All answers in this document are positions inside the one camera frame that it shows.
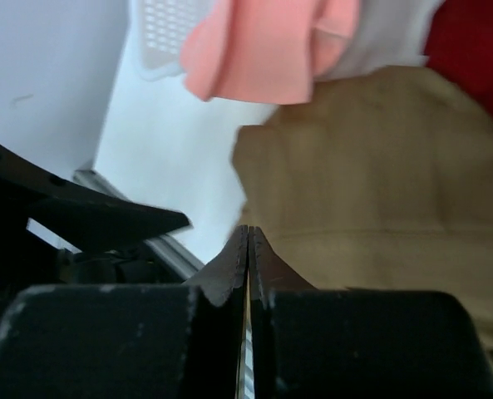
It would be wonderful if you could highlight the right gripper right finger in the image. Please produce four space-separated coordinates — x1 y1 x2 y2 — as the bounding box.
249 228 493 398

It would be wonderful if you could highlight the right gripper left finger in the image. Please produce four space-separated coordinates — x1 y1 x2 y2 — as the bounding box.
0 226 249 398

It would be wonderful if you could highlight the khaki brown skirt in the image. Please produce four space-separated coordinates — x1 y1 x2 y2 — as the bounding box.
233 66 493 369

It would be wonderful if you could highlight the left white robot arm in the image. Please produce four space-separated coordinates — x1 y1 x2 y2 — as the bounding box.
0 145 190 288

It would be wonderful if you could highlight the salmon pink skirt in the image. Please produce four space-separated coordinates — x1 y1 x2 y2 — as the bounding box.
180 0 360 105

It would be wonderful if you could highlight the plain red skirt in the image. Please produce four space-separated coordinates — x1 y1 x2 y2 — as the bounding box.
424 0 493 116

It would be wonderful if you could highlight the white plastic basket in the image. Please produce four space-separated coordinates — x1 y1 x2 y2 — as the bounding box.
129 0 214 81

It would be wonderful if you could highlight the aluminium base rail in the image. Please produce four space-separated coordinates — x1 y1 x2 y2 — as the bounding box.
73 168 204 281

